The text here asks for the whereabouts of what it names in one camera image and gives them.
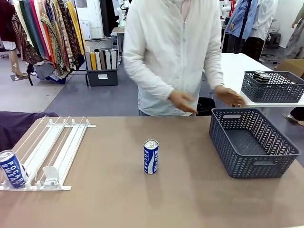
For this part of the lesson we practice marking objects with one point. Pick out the person left hand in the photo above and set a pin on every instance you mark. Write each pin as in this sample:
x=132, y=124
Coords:
x=230, y=96

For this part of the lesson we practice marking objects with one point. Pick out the person right hand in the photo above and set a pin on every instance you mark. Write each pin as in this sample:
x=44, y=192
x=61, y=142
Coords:
x=181, y=101

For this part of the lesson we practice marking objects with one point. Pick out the grey plastic woven basket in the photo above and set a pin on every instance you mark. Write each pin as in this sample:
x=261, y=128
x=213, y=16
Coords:
x=249, y=147
x=273, y=91

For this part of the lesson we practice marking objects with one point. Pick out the blue Pocari Sweat can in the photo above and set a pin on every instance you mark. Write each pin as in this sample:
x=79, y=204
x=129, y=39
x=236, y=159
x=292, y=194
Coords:
x=150, y=159
x=12, y=171

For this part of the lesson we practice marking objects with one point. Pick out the person left forearm white sleeve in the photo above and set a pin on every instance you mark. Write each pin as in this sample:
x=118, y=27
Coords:
x=212, y=66

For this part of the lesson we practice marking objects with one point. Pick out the person right forearm white sleeve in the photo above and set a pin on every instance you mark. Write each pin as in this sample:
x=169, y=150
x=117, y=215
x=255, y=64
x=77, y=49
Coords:
x=147, y=71

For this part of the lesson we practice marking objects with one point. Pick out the white dispenser pusher paddle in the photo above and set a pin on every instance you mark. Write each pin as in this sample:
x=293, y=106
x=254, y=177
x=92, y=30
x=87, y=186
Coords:
x=50, y=174

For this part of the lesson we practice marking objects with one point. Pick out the white side table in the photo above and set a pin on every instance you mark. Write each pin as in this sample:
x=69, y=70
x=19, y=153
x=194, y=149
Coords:
x=232, y=64

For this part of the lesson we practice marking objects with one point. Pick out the person torso white jacket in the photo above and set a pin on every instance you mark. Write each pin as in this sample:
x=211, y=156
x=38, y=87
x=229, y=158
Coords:
x=171, y=52

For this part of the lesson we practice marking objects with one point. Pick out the bystander foot with shoe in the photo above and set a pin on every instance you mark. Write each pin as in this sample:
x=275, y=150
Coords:
x=297, y=116

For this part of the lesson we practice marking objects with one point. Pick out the brown cardboard box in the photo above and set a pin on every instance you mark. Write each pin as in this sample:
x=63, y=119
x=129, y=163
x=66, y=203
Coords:
x=293, y=66

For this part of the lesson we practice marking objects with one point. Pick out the black plastic stool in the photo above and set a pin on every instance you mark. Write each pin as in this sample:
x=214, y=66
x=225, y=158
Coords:
x=275, y=39

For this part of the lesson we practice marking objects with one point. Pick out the black pole stand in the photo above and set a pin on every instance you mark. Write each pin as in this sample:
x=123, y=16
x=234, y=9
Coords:
x=244, y=23

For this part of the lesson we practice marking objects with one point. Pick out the blue hanging shirt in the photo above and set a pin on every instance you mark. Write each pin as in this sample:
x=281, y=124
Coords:
x=240, y=19

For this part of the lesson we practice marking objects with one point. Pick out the white fabric roll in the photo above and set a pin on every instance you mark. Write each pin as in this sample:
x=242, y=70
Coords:
x=113, y=59
x=98, y=60

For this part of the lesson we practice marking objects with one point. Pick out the grey plastic storage bin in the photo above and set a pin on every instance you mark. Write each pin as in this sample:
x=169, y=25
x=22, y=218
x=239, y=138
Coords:
x=102, y=77

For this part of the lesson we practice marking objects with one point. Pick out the light grey fabric roll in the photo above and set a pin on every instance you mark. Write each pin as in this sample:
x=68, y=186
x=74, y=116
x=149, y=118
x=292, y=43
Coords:
x=108, y=59

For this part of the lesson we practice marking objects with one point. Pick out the white hanging shirt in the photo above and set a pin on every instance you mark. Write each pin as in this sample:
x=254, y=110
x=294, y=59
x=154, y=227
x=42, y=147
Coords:
x=264, y=19

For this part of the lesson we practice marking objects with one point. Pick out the brown fabric roll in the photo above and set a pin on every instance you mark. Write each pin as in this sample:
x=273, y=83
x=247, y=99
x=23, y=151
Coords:
x=102, y=60

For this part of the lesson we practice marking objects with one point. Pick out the grey background workbench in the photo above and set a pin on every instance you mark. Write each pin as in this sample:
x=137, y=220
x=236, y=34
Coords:
x=118, y=35

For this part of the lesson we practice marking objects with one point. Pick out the yellow fabric roll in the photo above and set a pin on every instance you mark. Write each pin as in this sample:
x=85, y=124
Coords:
x=93, y=61

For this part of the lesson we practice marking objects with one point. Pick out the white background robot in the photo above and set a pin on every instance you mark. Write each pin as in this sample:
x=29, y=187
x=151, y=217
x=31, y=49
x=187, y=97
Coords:
x=121, y=13

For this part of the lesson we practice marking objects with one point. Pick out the white air purifier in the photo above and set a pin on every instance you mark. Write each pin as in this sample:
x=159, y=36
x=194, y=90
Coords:
x=85, y=29

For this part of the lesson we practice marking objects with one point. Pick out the yellow hanging garment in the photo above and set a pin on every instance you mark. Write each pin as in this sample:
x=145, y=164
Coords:
x=76, y=26

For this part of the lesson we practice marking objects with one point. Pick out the brown patterned hanging garment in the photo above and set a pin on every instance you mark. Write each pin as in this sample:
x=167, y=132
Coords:
x=63, y=40

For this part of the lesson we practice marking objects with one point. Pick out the grey cloth pile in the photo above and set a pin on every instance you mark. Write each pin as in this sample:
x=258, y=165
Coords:
x=45, y=71

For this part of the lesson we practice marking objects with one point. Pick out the orange hanging garment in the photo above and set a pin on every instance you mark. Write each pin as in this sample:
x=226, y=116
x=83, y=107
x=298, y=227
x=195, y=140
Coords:
x=50, y=45

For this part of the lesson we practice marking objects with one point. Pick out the dark purple cloth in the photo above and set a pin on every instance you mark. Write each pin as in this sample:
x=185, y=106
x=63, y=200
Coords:
x=19, y=126

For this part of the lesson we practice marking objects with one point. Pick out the teal hanging garment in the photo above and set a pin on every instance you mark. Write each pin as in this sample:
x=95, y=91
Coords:
x=33, y=28

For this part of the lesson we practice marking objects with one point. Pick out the bare mannequin legs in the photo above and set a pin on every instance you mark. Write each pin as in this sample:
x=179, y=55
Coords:
x=15, y=64

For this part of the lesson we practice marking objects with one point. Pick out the dark red hanging garment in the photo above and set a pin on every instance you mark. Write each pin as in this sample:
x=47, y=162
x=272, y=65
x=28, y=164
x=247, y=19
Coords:
x=6, y=19

